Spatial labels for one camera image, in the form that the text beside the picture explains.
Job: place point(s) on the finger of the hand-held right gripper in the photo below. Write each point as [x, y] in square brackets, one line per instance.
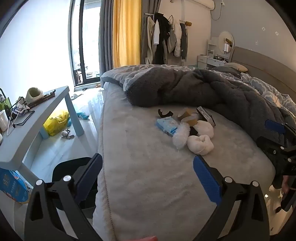
[270, 148]
[275, 126]

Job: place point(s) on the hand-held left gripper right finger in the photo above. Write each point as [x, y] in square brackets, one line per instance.
[205, 178]

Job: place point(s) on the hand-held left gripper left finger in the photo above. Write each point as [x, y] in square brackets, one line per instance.
[89, 178]

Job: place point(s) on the black trash bin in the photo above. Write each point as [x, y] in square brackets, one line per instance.
[67, 168]

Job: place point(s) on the white sock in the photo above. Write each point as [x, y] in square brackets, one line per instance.
[204, 128]
[200, 144]

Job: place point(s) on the white plastic bag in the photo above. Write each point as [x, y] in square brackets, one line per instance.
[181, 136]

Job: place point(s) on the brown cardboard tape roll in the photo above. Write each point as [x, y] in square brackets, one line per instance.
[190, 121]
[185, 113]

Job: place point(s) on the bed with grey sheet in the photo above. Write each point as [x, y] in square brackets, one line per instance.
[143, 173]

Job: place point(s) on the beige bed headboard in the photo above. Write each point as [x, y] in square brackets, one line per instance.
[266, 67]

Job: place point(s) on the black snack packet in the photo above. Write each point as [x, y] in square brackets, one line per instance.
[205, 115]

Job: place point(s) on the blue toy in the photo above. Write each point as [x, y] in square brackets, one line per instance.
[82, 115]

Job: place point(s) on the yellow plastic bag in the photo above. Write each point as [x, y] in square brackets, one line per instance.
[56, 122]

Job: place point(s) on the blue tissue packet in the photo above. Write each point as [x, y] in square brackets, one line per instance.
[167, 125]

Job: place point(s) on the tan pillow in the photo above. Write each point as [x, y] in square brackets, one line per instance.
[239, 67]

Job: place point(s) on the light blue table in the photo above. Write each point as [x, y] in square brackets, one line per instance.
[30, 134]

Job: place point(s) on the blue cardboard box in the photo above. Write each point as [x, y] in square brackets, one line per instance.
[12, 185]

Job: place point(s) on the black curved plastic piece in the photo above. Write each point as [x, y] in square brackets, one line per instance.
[161, 114]

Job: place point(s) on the white slipper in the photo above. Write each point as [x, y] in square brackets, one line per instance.
[76, 96]

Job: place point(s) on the dark wooden stick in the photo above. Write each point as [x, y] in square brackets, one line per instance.
[45, 98]

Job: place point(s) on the grey fleece blanket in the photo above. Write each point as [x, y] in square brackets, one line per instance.
[185, 88]

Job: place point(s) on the white dressing table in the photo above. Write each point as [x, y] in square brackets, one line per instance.
[210, 60]

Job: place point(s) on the green fuzzy slipper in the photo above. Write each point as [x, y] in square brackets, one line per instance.
[33, 93]

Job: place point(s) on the round mirror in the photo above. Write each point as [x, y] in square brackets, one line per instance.
[223, 39]

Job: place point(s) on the green bag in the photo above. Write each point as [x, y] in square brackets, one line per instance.
[3, 105]

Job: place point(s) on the black framed glass door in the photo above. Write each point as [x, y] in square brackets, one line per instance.
[81, 46]

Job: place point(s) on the row of hanging clothes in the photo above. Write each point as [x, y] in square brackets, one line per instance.
[161, 39]

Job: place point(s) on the white air conditioner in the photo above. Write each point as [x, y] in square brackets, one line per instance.
[198, 4]

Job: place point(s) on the grey curtain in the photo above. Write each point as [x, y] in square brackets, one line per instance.
[106, 34]

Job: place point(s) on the yellow curtain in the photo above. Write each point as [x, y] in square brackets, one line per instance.
[126, 32]

